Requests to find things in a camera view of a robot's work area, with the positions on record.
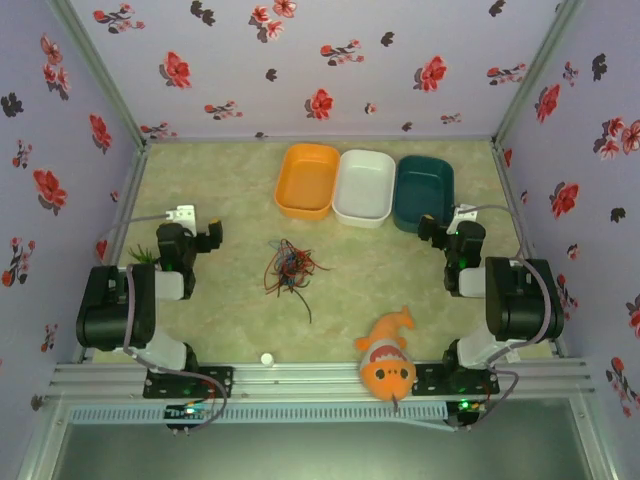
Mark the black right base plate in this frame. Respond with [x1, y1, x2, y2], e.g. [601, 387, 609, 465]
[413, 363, 500, 397]

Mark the black cable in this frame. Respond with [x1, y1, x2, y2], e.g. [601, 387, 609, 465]
[264, 249, 314, 325]

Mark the teal plastic bin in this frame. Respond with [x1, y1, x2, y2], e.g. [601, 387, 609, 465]
[392, 154, 456, 235]

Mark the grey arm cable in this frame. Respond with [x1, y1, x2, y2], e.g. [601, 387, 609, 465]
[102, 212, 229, 434]
[452, 204, 566, 432]

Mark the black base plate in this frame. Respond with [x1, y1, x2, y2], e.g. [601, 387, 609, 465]
[413, 363, 500, 397]
[143, 366, 235, 400]

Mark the white plastic bin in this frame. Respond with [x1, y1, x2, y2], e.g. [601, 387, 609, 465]
[331, 148, 396, 230]

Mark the wide aluminium base rail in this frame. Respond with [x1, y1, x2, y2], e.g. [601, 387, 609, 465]
[47, 359, 594, 402]

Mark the white slotted cable duct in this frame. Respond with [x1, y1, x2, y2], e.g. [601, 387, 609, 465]
[67, 401, 449, 426]

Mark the small green plant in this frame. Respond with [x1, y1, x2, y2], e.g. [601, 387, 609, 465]
[128, 244, 164, 267]

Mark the small circuit board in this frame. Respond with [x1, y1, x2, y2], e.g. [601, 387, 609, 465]
[448, 398, 489, 426]
[166, 402, 214, 426]

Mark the orange fish plush toy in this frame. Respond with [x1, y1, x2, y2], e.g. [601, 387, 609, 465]
[354, 305, 417, 402]

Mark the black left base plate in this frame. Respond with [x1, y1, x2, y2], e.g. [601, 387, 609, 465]
[143, 366, 235, 400]

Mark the long aluminium wall rail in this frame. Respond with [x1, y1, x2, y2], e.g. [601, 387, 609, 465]
[144, 134, 496, 147]

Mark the blue cable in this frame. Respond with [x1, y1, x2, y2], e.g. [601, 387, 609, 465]
[268, 240, 302, 290]

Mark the red cable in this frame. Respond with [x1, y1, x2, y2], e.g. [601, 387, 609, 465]
[263, 238, 334, 297]

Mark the grey left arm cable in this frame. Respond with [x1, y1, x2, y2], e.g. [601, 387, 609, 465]
[102, 212, 229, 434]

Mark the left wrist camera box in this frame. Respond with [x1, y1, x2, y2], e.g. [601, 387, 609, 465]
[167, 203, 196, 227]

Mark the aluminium corner post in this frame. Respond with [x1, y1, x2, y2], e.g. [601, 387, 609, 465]
[491, 0, 586, 146]
[47, 0, 151, 149]

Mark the orange plastic bin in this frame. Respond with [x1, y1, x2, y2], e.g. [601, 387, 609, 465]
[273, 143, 341, 221]

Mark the grey right arm cable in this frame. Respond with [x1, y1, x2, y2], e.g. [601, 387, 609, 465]
[452, 204, 566, 432]

